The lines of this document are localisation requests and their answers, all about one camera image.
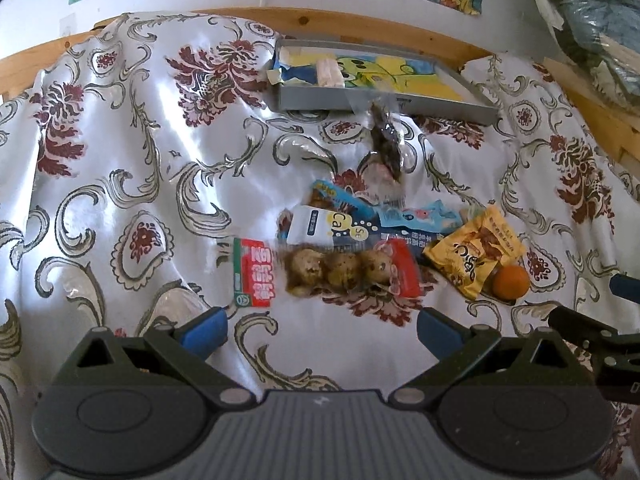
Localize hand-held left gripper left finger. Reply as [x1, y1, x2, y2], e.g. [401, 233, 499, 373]
[52, 306, 262, 407]

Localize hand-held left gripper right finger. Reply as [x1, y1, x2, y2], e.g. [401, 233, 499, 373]
[390, 307, 597, 409]

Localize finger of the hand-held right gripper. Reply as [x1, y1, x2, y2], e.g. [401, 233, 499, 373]
[608, 272, 640, 307]
[546, 307, 640, 357]

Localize orange fruit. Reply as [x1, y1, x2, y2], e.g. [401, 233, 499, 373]
[492, 265, 530, 302]

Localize yellow snack packet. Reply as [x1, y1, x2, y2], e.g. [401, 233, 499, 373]
[423, 206, 527, 301]

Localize light blue packet pink shrimp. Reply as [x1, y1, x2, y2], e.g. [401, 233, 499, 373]
[376, 200, 464, 238]

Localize white and blue packet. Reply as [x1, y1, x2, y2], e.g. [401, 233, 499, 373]
[286, 205, 383, 252]

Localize grey box with cartoon lining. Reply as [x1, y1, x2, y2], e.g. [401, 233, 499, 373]
[265, 37, 502, 127]

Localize blue packet of brown snacks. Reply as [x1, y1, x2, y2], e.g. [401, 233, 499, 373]
[309, 180, 377, 212]

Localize red snack packet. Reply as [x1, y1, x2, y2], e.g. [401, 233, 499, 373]
[379, 238, 422, 299]

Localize red and green packet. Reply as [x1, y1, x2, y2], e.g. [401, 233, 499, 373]
[232, 237, 274, 309]

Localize clear packet of quail eggs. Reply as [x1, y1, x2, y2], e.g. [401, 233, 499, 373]
[281, 244, 392, 297]

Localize white floral cloth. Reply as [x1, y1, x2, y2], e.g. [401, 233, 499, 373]
[0, 10, 640, 480]

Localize clear packet of dark snack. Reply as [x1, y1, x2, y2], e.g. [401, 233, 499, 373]
[366, 101, 417, 183]

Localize bundle of plastic bags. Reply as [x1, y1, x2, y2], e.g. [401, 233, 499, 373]
[525, 0, 640, 107]

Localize blue wrapper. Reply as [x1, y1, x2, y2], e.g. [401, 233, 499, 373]
[277, 59, 321, 87]

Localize beige packet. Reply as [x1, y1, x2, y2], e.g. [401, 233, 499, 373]
[316, 57, 347, 89]

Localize wooden bed frame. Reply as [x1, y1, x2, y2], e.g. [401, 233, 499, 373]
[0, 7, 640, 163]

